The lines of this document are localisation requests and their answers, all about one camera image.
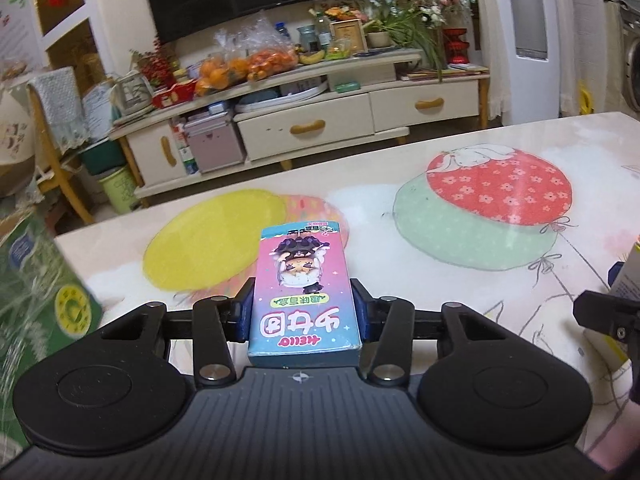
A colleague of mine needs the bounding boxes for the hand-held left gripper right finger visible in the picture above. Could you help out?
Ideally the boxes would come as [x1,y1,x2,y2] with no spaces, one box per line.
[349,276,502,387]

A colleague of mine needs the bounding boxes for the front-loading washing machine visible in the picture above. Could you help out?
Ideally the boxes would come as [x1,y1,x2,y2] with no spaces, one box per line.
[619,2,640,114]

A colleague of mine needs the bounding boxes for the wooden chair with lace cover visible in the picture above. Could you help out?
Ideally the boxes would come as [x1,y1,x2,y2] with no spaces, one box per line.
[24,67,97,227]

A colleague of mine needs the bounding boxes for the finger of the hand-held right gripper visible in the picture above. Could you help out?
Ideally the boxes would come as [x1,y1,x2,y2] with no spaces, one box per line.
[572,261,640,349]

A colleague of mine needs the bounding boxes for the green potted plant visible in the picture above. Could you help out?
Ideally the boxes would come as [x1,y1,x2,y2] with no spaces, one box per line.
[364,9,446,81]

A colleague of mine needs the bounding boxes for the teal cartoon girl box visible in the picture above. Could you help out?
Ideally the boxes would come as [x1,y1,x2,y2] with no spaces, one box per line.
[247,219,365,367]

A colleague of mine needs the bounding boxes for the red berry branches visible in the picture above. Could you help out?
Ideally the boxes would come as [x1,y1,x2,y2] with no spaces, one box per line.
[129,34,176,86]

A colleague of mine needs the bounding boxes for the white tower air conditioner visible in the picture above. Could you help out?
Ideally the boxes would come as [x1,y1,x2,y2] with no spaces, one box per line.
[479,0,576,127]

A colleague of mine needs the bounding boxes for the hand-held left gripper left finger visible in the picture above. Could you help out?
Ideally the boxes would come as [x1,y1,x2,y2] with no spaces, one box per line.
[97,276,257,387]

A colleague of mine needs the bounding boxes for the white printed sack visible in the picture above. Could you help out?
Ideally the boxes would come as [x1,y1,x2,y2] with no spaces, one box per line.
[82,82,116,131]

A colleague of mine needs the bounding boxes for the red snack box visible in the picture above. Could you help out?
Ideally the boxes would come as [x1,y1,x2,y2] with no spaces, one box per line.
[152,79,197,110]

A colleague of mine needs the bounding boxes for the pink case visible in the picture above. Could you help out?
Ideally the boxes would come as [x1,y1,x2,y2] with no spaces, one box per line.
[185,118,246,174]

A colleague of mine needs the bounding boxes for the large green carton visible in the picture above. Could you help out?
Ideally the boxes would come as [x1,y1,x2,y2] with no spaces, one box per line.
[0,207,105,454]

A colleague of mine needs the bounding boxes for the pale green trash can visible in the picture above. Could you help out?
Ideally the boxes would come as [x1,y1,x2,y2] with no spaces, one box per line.
[97,167,141,214]

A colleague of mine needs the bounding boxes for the cream tv cabinet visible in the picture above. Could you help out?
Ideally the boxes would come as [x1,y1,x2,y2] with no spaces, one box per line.
[108,48,492,209]

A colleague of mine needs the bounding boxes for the small white yellow box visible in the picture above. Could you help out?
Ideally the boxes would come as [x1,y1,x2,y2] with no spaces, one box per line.
[611,244,640,303]

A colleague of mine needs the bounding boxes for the dark green bin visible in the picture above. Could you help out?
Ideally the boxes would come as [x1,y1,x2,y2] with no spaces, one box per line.
[79,139,126,176]

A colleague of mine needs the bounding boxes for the glass jar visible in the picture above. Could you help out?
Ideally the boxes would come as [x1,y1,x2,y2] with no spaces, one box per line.
[297,24,320,54]

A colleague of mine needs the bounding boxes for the wooden photo frame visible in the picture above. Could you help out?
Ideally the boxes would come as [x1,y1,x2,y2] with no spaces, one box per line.
[332,17,364,55]

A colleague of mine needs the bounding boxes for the red lantern ornament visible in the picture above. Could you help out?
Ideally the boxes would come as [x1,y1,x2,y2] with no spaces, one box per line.
[442,27,470,65]

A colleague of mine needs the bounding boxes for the glass kettle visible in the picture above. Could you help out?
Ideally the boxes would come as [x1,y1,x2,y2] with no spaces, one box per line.
[113,70,154,116]

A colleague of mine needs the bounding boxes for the beige printed tote bag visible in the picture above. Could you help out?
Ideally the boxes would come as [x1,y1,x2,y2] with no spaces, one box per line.
[0,84,39,197]

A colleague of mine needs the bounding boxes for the white round tray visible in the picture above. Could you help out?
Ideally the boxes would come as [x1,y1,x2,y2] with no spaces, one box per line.
[234,82,329,114]

